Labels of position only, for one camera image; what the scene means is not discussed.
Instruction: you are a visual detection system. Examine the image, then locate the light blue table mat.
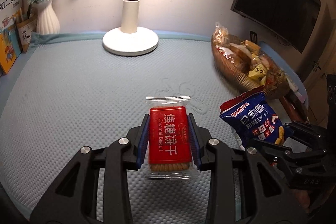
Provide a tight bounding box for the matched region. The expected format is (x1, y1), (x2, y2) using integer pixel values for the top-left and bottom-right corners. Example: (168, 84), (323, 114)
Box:
(1, 34), (238, 218)

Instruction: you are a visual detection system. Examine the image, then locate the round cracker bag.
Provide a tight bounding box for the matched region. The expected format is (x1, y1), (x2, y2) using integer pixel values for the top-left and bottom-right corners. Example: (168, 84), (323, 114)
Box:
(211, 22), (230, 48)

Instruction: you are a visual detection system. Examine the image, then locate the white ribbed vase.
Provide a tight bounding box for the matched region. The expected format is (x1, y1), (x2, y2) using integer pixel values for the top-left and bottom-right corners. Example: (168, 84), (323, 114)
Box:
(35, 0), (60, 35)

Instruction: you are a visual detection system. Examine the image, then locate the white desk lamp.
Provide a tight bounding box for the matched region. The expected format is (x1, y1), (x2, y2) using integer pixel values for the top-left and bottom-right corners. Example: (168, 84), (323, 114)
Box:
(102, 0), (159, 57)

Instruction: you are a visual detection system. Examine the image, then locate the toast slice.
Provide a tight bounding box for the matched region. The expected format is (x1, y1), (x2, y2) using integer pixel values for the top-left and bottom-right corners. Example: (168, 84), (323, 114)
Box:
(229, 43), (252, 65)

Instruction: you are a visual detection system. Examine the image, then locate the blue chips bag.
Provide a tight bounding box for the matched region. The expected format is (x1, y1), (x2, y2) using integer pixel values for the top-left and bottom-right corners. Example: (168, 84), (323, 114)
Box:
(220, 87), (285, 149)

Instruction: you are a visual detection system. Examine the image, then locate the red caramel biscuit packet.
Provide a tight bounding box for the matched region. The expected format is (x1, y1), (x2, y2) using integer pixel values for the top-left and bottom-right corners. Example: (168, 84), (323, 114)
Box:
(145, 96), (195, 181)

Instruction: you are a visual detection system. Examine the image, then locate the small checkered biscuit packet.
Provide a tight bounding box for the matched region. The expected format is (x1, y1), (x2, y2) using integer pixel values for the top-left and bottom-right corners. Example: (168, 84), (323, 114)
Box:
(240, 40), (261, 55)

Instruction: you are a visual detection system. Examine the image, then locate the english textbook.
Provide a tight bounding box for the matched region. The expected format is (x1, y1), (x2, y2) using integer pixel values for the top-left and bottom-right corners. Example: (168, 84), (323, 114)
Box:
(0, 0), (23, 75)

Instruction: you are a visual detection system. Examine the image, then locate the amber glass bowl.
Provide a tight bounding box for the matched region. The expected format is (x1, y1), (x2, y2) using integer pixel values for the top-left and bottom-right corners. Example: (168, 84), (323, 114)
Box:
(211, 34), (289, 100)

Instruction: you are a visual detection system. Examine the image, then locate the person's left hand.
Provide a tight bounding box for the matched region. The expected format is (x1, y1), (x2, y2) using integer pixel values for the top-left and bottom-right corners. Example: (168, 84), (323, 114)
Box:
(292, 189), (310, 213)

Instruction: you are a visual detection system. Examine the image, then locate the black phone stand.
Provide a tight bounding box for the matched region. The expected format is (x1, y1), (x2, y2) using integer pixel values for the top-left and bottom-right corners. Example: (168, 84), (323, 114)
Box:
(249, 31), (258, 44)

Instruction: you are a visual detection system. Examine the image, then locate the paper pen holder cup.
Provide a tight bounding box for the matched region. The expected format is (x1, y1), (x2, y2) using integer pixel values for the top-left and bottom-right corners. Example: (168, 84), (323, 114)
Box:
(17, 15), (37, 53)

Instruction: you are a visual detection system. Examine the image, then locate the yellow snack packet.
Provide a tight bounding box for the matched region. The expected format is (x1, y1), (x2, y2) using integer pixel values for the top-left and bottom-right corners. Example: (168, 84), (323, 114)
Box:
(248, 64), (268, 85)

